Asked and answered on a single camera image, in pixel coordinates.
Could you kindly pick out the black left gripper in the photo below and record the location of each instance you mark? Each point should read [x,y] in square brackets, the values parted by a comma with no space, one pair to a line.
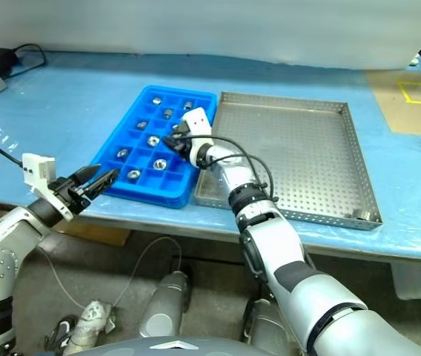
[70,196]

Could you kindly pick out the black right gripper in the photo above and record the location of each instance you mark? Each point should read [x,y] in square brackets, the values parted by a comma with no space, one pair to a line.
[186,149]

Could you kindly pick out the metal nut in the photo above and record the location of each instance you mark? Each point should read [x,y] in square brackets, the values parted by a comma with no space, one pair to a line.
[153,140]

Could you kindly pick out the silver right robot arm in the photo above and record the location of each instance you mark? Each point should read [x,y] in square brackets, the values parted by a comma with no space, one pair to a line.
[270,241]

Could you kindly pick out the blue compartment tray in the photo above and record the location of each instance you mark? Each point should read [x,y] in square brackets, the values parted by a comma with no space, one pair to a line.
[173,181]

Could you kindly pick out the perforated steel tray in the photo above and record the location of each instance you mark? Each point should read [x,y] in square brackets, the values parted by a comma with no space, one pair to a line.
[307,155]

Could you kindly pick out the brown cardboard box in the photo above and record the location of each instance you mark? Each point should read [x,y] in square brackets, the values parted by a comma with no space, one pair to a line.
[103,235]

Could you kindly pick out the blue table cover sheet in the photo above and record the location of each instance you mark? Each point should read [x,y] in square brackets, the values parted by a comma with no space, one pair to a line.
[66,111]

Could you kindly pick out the white backdrop sheet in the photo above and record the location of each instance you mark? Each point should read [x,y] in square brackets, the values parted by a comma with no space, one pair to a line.
[195,26]

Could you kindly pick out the white grey shoe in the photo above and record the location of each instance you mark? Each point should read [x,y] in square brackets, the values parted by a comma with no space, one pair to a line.
[88,322]

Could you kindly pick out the grey rounded leg shell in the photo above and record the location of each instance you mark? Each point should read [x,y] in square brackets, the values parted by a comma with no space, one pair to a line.
[166,304]
[266,322]

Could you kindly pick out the black shoe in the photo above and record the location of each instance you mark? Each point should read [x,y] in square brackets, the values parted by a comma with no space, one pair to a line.
[60,330]

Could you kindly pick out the grey torso cover with emblem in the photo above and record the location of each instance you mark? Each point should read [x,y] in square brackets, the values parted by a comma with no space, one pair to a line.
[181,348]

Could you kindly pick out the brown board with yellow tape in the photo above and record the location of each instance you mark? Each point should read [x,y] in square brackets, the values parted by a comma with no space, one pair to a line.
[388,104]

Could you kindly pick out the small white object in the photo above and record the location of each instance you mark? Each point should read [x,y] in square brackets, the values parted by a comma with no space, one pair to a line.
[414,61]

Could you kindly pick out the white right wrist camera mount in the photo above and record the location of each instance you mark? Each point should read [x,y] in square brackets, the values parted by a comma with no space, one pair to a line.
[197,122]

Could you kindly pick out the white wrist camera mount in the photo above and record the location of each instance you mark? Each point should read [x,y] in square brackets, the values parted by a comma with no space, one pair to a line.
[36,170]
[197,122]

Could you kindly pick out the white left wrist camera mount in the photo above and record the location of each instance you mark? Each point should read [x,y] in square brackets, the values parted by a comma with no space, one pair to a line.
[36,170]

